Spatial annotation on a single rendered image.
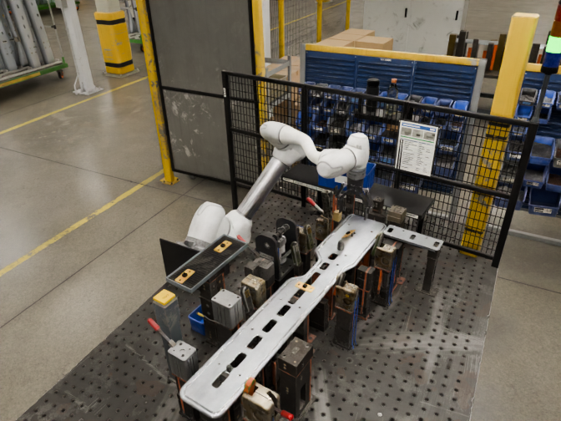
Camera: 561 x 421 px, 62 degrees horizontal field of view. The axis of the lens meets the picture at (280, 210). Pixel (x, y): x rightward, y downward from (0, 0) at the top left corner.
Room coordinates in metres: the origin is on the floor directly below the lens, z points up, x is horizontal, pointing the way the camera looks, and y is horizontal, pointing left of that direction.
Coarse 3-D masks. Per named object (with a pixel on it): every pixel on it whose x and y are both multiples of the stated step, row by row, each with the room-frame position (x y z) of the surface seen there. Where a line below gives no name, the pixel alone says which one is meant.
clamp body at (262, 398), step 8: (256, 384) 1.02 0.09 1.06; (256, 392) 1.00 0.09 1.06; (264, 392) 0.99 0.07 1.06; (272, 392) 0.99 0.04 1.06; (248, 400) 0.97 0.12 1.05; (256, 400) 0.96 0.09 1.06; (264, 400) 0.96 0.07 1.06; (272, 400) 0.99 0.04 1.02; (248, 408) 0.97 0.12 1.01; (256, 408) 0.95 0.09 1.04; (264, 408) 0.94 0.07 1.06; (272, 408) 0.95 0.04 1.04; (248, 416) 0.97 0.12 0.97; (256, 416) 0.96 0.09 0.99; (264, 416) 0.93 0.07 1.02; (272, 416) 0.94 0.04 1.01
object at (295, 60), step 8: (272, 64) 5.25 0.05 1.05; (280, 64) 5.24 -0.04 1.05; (296, 64) 5.23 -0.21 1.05; (280, 72) 4.94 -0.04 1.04; (296, 72) 4.96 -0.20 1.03; (296, 80) 4.96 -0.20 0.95; (296, 88) 4.96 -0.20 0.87; (296, 96) 4.97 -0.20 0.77; (296, 104) 4.78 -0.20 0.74; (296, 112) 4.76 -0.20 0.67; (296, 128) 4.76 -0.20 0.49
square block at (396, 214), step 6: (390, 210) 2.10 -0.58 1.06; (396, 210) 2.10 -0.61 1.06; (402, 210) 2.10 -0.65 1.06; (390, 216) 2.10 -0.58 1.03; (396, 216) 2.08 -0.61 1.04; (402, 216) 2.08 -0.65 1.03; (390, 222) 2.10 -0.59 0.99; (396, 222) 2.08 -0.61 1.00; (402, 222) 2.10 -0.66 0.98; (390, 228) 2.10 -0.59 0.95
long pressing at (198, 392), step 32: (352, 224) 2.07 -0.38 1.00; (384, 224) 2.07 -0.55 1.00; (320, 256) 1.79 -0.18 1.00; (352, 256) 1.79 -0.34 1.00; (288, 288) 1.57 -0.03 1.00; (320, 288) 1.57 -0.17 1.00; (256, 320) 1.38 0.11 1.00; (288, 320) 1.38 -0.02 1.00; (224, 352) 1.22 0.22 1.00; (256, 352) 1.22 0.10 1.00; (192, 384) 1.08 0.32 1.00; (224, 384) 1.07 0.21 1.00
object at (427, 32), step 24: (384, 0) 8.37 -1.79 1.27; (408, 0) 8.18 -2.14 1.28; (432, 0) 8.00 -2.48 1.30; (456, 0) 7.84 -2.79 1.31; (384, 24) 8.35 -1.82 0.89; (408, 24) 8.16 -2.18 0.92; (432, 24) 7.98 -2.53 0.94; (456, 24) 7.81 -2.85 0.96; (408, 48) 8.14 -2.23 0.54; (432, 48) 7.95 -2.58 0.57
